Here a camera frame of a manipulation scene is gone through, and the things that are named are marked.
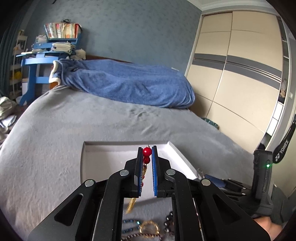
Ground white wire rack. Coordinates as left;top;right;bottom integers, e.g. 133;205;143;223
9;30;28;100

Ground grey bag on floor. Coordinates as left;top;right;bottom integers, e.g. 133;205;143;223
0;96;17;120

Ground red bead gold tassel ornament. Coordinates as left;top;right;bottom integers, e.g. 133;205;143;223
125;145;152;214

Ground cream sliding wardrobe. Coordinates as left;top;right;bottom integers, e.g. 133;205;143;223
187;11;288;152

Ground right hand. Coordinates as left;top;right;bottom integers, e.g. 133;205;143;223
254;216;282;240

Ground blue beaded bracelet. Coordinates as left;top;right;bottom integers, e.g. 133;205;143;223
122;218;141;235

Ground black Yonex strap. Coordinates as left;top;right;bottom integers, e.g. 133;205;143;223
272;114;296;165

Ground stack of papers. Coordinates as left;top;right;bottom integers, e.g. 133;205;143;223
51;42;76;54

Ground blue towel blanket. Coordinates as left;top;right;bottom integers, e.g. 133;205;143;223
49;59;195;109

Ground row of books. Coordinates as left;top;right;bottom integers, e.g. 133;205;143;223
44;22;82;39

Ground grey cardboard tray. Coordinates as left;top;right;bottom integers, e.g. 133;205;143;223
80;141;201;182

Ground grey bed cover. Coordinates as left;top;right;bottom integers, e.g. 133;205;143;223
1;86;253;240

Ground black bead bracelet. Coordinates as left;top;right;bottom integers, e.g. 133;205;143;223
162;211;175;235

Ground dark purple bead bracelet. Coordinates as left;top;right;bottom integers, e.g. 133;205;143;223
121;232;174;241

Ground blue wooden desk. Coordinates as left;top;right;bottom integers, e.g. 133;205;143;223
17;33;81;106

